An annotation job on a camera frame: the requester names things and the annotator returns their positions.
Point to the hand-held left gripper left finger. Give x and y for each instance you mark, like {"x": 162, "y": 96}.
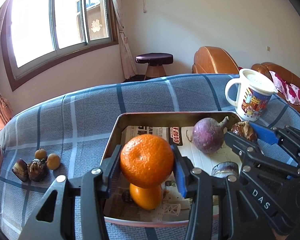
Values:
{"x": 113, "y": 172}

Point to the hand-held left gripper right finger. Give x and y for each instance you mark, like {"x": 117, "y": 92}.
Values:
{"x": 180, "y": 177}

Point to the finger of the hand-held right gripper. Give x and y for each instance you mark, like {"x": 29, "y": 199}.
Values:
{"x": 250, "y": 157}
{"x": 265, "y": 133}

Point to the small dark water chestnut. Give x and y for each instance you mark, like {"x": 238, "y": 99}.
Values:
{"x": 243, "y": 130}

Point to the large orange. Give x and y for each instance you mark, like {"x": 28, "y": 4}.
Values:
{"x": 146, "y": 160}

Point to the small orange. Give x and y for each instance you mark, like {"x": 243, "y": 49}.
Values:
{"x": 146, "y": 197}

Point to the purple turnip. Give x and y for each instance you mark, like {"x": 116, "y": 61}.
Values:
{"x": 207, "y": 136}

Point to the brown longan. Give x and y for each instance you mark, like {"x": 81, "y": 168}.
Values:
{"x": 40, "y": 153}
{"x": 53, "y": 161}

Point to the pink tin box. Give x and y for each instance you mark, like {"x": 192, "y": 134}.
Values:
{"x": 150, "y": 120}

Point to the large dark water chestnut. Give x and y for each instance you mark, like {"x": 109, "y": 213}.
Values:
{"x": 37, "y": 171}

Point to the white cartoon print mug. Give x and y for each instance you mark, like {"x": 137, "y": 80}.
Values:
{"x": 252, "y": 100}

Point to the pink floral pillow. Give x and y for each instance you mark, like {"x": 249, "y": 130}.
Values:
{"x": 290, "y": 92}

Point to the orange leather sofa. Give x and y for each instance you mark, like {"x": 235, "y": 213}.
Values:
{"x": 265, "y": 67}

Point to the round stool purple cushion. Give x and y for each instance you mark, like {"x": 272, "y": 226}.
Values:
{"x": 153, "y": 58}

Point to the brown framed sliding window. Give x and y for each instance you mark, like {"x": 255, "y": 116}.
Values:
{"x": 32, "y": 30}

